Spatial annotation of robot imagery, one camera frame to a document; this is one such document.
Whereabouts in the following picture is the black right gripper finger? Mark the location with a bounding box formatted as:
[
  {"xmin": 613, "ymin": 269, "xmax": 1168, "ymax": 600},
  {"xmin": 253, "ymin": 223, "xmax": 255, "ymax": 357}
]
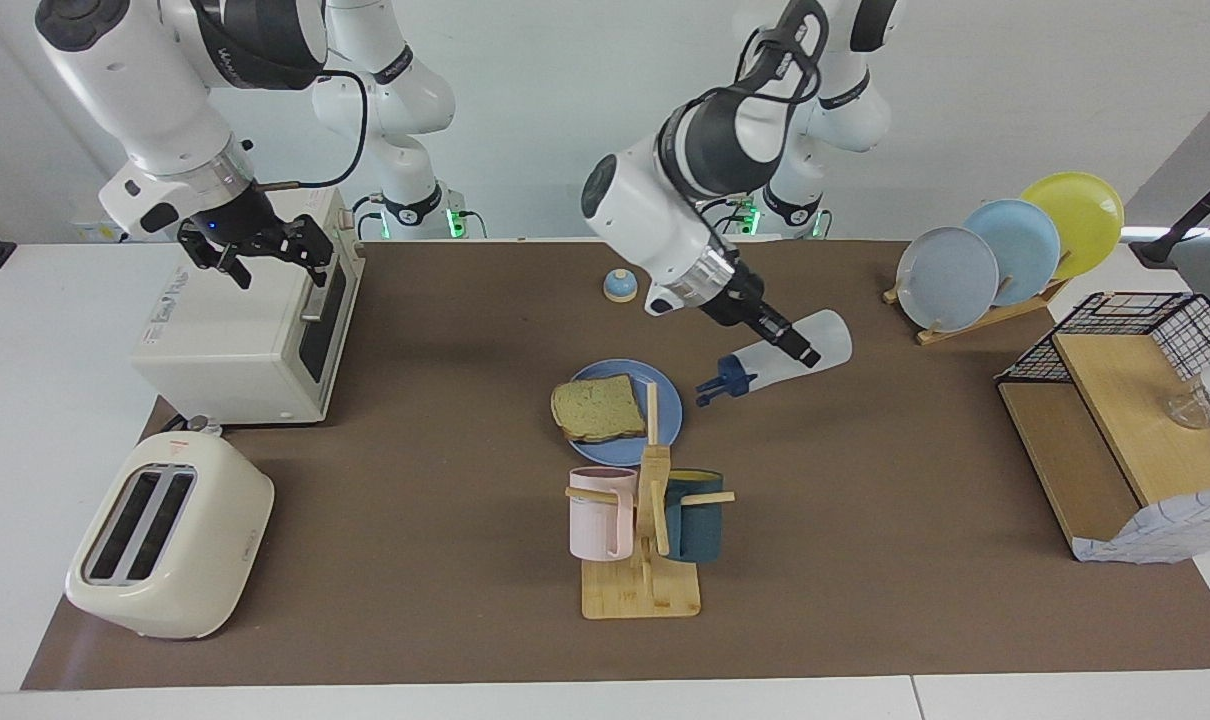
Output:
[
  {"xmin": 293, "ymin": 215, "xmax": 334, "ymax": 286},
  {"xmin": 180, "ymin": 240, "xmax": 253, "ymax": 291}
]

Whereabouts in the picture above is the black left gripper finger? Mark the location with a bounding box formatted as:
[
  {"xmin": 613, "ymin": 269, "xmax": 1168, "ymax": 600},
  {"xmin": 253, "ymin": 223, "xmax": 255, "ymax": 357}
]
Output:
[{"xmin": 757, "ymin": 312, "xmax": 822, "ymax": 368}]

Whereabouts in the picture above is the white seasoning bottle navy cap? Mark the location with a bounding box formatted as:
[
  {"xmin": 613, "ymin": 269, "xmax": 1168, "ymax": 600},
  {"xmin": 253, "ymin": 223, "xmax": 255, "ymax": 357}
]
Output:
[{"xmin": 695, "ymin": 309, "xmax": 854, "ymax": 408}]

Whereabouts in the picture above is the toasted bread slice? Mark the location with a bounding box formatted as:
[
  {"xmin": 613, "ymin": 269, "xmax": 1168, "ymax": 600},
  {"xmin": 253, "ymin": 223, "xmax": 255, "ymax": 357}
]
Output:
[{"xmin": 550, "ymin": 374, "xmax": 648, "ymax": 444}]

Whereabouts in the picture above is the blue round plate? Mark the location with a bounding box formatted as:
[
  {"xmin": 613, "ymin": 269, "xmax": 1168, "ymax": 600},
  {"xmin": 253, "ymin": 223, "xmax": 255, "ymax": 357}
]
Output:
[{"xmin": 559, "ymin": 359, "xmax": 685, "ymax": 468}]

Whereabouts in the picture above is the grey-blue plate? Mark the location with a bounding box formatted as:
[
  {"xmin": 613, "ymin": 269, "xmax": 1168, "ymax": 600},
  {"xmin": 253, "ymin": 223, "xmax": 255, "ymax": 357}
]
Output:
[{"xmin": 896, "ymin": 228, "xmax": 1000, "ymax": 332}]

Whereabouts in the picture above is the light blue plate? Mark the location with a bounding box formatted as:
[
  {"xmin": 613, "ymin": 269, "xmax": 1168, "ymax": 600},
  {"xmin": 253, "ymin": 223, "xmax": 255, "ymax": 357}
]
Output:
[{"xmin": 965, "ymin": 199, "xmax": 1062, "ymax": 307}]

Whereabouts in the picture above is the yellow plate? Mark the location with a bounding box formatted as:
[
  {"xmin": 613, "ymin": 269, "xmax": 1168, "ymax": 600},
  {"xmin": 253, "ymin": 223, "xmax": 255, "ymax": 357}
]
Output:
[{"xmin": 1020, "ymin": 172, "xmax": 1125, "ymax": 282}]

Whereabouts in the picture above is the white toaster oven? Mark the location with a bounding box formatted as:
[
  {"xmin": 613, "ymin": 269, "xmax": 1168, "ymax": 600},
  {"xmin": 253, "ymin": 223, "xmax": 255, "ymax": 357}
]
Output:
[{"xmin": 130, "ymin": 187, "xmax": 366, "ymax": 426}]

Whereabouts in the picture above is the wooden dish rack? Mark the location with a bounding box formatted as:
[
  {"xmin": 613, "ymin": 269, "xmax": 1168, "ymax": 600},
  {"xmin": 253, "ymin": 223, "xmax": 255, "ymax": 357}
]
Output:
[{"xmin": 883, "ymin": 278, "xmax": 1071, "ymax": 346}]

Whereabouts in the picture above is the teal mug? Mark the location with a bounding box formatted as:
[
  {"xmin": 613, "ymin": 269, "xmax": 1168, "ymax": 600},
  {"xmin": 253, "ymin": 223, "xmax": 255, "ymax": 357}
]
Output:
[{"xmin": 663, "ymin": 470, "xmax": 724, "ymax": 563}]

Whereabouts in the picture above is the pink ribbed mug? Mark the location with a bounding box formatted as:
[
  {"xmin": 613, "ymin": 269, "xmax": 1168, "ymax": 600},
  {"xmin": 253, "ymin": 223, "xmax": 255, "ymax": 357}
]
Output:
[{"xmin": 568, "ymin": 467, "xmax": 638, "ymax": 561}]

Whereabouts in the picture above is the wooden mug tree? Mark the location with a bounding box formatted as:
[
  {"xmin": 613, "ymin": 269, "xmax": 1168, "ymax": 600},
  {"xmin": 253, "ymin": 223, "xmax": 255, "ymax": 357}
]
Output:
[{"xmin": 565, "ymin": 382, "xmax": 736, "ymax": 620}]

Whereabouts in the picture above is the wooden two-tier shelf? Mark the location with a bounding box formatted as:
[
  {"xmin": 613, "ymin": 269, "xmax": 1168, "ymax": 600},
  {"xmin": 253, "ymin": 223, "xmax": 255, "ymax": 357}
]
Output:
[{"xmin": 997, "ymin": 333, "xmax": 1210, "ymax": 563}]

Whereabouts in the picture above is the cream two-slot toaster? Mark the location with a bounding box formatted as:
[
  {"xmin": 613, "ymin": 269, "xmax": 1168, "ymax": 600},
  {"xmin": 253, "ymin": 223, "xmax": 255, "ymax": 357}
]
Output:
[{"xmin": 65, "ymin": 432, "xmax": 275, "ymax": 640}]

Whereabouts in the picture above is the brown table mat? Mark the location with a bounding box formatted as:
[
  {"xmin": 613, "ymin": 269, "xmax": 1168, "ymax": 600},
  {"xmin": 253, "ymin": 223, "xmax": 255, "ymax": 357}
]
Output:
[{"xmin": 20, "ymin": 240, "xmax": 1210, "ymax": 691}]

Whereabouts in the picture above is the black angled stand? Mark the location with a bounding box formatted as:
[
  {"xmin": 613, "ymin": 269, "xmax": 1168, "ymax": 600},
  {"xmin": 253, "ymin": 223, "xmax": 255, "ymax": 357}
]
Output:
[{"xmin": 1130, "ymin": 160, "xmax": 1210, "ymax": 269}]

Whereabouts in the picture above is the clear glass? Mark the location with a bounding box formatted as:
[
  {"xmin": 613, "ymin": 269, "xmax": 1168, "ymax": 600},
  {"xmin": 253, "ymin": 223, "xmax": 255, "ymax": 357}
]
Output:
[{"xmin": 1168, "ymin": 385, "xmax": 1210, "ymax": 431}]

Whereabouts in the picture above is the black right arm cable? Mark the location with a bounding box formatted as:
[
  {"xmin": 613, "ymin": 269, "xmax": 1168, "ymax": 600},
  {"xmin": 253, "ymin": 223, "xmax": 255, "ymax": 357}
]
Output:
[{"xmin": 255, "ymin": 70, "xmax": 368, "ymax": 193}]

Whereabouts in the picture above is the black wire basket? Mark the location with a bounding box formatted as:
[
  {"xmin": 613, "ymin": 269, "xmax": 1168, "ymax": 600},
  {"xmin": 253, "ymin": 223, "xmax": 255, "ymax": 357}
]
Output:
[{"xmin": 997, "ymin": 292, "xmax": 1210, "ymax": 466}]

